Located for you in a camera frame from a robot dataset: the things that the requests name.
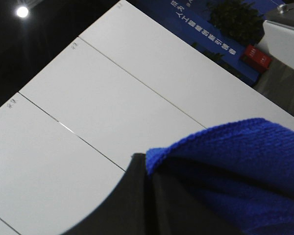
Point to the blue microfibre towel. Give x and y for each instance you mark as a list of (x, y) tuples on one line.
[(243, 171)]

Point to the dark green potted plant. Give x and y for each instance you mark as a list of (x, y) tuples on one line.
[(237, 20)]

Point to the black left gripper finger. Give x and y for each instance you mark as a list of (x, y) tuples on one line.
[(159, 205)]

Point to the round ceiling lamp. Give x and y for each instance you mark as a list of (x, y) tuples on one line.
[(22, 11)]

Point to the blue banner with white text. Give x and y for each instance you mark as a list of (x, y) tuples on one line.
[(184, 19)]

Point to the red box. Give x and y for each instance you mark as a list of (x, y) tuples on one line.
[(256, 59)]

